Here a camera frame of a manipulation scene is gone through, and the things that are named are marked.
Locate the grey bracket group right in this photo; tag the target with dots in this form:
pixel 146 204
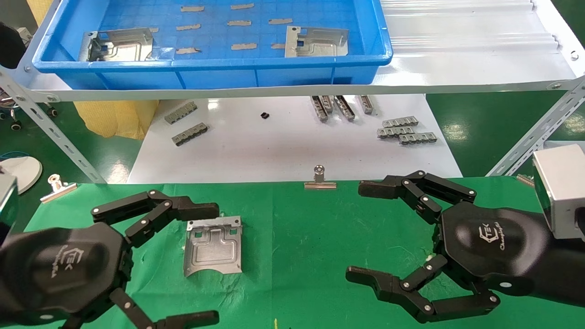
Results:
pixel 417 138

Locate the grey tape strip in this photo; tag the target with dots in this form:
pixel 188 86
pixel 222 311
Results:
pixel 188 50
pixel 278 45
pixel 188 27
pixel 242 6
pixel 243 46
pixel 239 23
pixel 192 8
pixel 280 21

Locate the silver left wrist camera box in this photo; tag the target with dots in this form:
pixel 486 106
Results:
pixel 7 201

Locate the small black plastic piece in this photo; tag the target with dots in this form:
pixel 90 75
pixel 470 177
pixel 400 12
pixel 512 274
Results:
pixel 265 115

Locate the white metal shelf rack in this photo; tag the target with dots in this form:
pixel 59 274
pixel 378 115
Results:
pixel 434 73

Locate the black office chair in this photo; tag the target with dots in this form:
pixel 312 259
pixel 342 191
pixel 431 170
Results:
pixel 9 45

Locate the green table cloth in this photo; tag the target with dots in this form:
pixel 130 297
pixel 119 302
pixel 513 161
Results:
pixel 297 256

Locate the silver binder clip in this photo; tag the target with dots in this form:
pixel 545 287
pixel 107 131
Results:
pixel 525 179
pixel 58 189
pixel 320 180

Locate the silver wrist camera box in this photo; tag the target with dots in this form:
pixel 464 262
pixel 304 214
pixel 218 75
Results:
pixel 564 192
pixel 7 201

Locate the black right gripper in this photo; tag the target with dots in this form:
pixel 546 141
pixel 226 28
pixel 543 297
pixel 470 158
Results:
pixel 493 246

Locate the grey bracket group top centre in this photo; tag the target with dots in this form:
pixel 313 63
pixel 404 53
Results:
pixel 344 108

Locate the white corrugated plastic sheet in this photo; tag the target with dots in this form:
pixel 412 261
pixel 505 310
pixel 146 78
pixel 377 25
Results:
pixel 466 27

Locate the dark grey slotted metal bar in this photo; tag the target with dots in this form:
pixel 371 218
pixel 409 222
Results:
pixel 190 134

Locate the grey bracket group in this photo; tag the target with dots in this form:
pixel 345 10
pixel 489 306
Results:
pixel 417 138
pixel 344 108

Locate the stamped silver metal plate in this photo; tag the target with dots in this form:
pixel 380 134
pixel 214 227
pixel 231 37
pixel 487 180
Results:
pixel 123 45
pixel 215 251
pixel 320 43

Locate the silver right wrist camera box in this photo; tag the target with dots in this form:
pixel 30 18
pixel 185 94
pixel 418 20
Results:
pixel 564 192

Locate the blue plastic bin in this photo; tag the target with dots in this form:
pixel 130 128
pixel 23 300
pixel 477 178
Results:
pixel 219 73

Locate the yellow fabric bag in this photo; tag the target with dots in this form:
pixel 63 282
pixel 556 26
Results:
pixel 119 119

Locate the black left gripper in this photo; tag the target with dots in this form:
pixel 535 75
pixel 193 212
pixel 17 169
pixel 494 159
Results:
pixel 64 269

